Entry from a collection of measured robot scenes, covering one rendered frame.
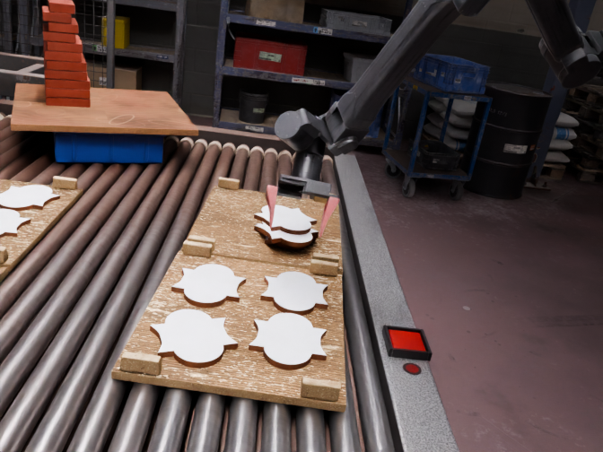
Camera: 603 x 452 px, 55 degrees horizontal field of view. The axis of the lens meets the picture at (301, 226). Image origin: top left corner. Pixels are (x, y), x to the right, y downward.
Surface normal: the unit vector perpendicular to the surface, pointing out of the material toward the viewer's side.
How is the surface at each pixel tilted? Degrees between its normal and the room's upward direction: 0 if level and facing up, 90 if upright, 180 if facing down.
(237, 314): 0
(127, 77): 90
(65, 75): 90
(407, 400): 0
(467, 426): 0
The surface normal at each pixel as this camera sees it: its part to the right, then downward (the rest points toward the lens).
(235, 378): 0.14, -0.91
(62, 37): 0.37, 0.42
